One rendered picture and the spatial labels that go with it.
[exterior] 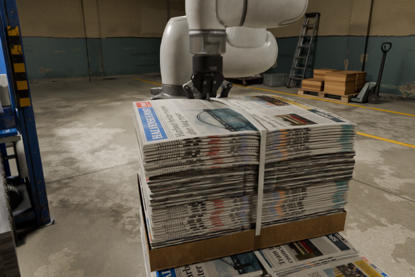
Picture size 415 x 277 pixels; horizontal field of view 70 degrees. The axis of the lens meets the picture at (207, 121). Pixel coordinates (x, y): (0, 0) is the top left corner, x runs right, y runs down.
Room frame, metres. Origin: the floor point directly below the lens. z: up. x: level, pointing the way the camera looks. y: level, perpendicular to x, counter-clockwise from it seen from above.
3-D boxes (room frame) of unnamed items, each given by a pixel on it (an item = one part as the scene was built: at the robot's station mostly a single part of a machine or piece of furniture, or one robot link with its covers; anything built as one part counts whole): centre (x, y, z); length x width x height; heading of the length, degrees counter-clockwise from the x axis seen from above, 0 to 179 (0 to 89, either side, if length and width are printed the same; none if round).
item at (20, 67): (1.72, 1.08, 1.05); 0.05 x 0.05 x 0.45; 36
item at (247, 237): (0.58, -0.05, 0.86); 0.28 x 0.06 x 0.04; 17
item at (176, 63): (1.03, 0.07, 1.17); 0.18 x 0.16 x 0.22; 99
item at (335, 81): (6.52, -2.77, 0.28); 1.20 x 0.83 x 0.57; 36
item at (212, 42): (0.74, 0.00, 1.19); 0.09 x 0.09 x 0.06
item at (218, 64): (0.74, 0.00, 1.12); 0.08 x 0.07 x 0.09; 107
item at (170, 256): (0.55, 0.06, 0.86); 0.29 x 0.16 x 0.04; 17
